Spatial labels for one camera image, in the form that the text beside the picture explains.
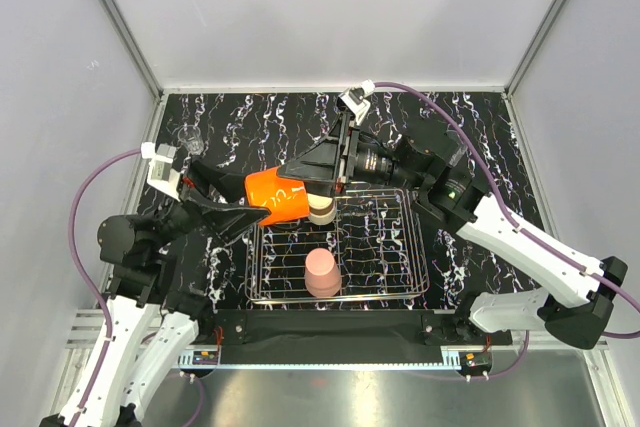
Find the pink plastic cup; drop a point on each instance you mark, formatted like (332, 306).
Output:
(322, 274)

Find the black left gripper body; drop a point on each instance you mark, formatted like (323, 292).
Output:
(177, 218)

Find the orange translucent plastic cup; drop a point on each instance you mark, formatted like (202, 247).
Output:
(285, 198)

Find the large clear glass cup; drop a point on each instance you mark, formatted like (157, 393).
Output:
(456, 148)

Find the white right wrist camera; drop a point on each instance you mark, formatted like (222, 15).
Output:
(356, 100)

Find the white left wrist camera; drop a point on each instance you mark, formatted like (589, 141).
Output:
(160, 174)

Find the black marbled table mat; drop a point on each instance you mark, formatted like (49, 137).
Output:
(249, 132)

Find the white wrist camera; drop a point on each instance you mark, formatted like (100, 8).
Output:
(160, 174)
(356, 100)

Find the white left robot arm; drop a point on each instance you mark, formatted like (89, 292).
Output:
(146, 323)

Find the small clear glass cup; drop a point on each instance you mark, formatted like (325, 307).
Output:
(191, 139)

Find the beige brown ceramic cup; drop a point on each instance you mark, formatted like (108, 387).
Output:
(322, 210)

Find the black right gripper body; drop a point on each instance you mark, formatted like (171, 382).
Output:
(362, 161)

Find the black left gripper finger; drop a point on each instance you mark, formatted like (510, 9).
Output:
(226, 222)
(230, 185)

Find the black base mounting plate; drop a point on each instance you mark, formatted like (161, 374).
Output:
(313, 337)

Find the metal wire dish rack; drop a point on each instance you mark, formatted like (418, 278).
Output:
(376, 242)

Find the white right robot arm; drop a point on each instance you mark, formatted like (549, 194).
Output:
(574, 298)

